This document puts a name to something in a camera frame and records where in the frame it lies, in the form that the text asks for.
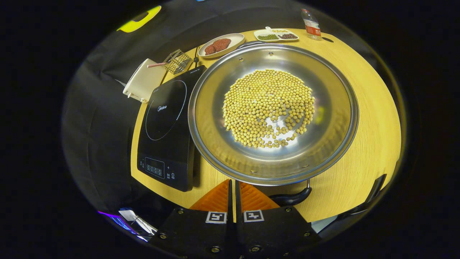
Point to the pink striped straw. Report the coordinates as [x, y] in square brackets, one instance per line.
[156, 65]

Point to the heap of dark beans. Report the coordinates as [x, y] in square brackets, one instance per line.
[288, 36]

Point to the white divided dish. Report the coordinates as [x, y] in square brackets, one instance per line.
[262, 32]

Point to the black chair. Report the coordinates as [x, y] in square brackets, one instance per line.
[373, 190]

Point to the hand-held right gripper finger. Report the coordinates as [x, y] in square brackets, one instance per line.
[237, 203]
[230, 203]

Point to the black table grommet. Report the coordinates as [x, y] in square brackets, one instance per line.
[327, 39]

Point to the round white plate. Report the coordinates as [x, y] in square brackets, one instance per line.
[235, 37]

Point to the small heap of yellow beans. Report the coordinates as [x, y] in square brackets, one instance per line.
[280, 31]

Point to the brown meat patty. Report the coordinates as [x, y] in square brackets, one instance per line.
[209, 49]
[222, 44]

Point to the clear plastic water bottle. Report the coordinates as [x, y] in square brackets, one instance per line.
[312, 27]

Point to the black induction cooktop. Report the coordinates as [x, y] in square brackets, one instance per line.
[165, 140]

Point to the white toaster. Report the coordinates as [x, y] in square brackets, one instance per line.
[143, 82]

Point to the pile of yellow soybeans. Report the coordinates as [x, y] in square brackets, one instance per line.
[258, 97]

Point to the heap of green mung beans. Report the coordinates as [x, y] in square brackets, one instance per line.
[267, 37]

